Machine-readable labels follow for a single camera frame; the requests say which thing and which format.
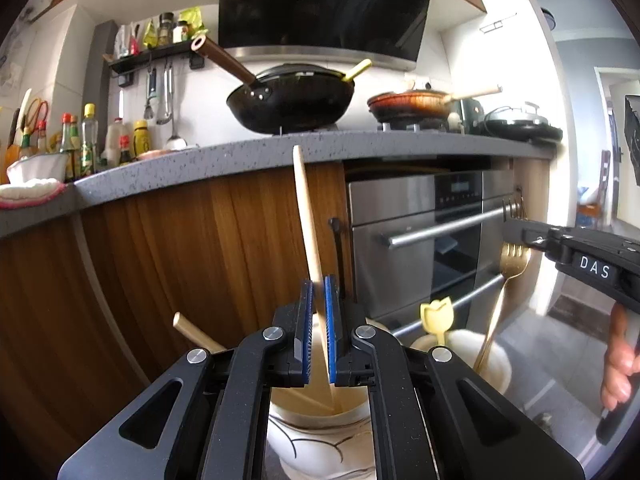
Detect row of condiment bottles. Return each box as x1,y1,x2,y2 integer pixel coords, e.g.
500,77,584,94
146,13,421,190
17,104,153,181

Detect black wok with brown handle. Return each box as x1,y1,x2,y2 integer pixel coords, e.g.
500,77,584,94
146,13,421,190
190,35,357,136

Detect gold fork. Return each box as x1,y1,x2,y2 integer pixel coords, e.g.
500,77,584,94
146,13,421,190
472,196,533,373

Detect white ceramic utensil holder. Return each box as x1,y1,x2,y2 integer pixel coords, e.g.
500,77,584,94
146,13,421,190
267,329,513,480

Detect white door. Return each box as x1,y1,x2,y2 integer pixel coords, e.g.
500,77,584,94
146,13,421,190
595,67,640,226

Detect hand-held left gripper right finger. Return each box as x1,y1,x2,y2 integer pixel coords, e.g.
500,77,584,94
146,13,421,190
324,275,586,480

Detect person's right hand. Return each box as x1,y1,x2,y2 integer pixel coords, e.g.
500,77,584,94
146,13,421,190
602,304,640,413

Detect stainless steel built-in oven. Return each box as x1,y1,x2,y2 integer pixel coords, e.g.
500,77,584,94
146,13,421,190
347,169,521,333

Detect white-handled knife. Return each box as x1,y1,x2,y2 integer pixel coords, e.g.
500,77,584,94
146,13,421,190
7,88,32,148

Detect metal ladle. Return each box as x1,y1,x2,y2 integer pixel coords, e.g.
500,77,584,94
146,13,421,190
165,62,189,152

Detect wooden chair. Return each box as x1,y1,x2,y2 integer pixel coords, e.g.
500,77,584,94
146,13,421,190
580,150,613,226

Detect black electric baking pan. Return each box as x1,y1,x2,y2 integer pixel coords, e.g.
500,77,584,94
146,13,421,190
480,102,563,142

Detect pink-edged white cloth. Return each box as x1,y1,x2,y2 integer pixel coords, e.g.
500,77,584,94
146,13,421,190
0,177,67,209

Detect dark brown doormat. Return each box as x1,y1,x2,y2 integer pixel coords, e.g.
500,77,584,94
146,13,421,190
547,292,608,331

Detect wooden base cabinet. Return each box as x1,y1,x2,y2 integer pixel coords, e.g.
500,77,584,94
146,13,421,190
0,160,351,461

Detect white wall bracket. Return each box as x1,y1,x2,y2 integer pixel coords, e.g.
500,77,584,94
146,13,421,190
480,12,516,34

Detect brown frying pan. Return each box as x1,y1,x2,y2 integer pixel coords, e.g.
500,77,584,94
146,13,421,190
367,85,503,123

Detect narrow wooden cabinet door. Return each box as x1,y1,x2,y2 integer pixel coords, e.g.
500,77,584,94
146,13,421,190
515,157,551,311

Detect metal slotted turner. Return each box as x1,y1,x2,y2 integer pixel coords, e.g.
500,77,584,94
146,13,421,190
145,67,157,121

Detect yellow spatula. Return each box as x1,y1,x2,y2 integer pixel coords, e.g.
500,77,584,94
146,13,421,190
342,58,373,82

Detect red-handled scissors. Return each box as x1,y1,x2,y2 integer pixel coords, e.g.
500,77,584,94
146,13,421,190
24,99,50,136

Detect wooden chopstick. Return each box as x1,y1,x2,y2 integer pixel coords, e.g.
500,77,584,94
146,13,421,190
172,312,228,356
292,145,341,413

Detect black glass range hood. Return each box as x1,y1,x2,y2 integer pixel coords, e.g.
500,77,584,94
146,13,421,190
217,0,436,72

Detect dark green container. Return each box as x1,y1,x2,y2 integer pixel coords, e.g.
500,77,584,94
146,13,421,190
460,99,483,133

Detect white bowl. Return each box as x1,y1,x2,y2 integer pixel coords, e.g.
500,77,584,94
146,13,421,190
7,152,68,183

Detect black wall rack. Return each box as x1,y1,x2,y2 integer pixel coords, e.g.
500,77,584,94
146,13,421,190
107,44,208,86

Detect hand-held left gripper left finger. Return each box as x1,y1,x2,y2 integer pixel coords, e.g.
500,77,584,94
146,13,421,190
57,280,316,480

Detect yellow-green bag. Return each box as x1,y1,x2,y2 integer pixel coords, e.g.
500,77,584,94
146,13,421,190
180,7,206,41

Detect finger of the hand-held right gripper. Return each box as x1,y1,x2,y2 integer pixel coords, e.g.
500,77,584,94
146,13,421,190
502,214,563,263

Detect yellow tulip-shaped utensil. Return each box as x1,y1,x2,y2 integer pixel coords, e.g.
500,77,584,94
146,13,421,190
420,297,455,348

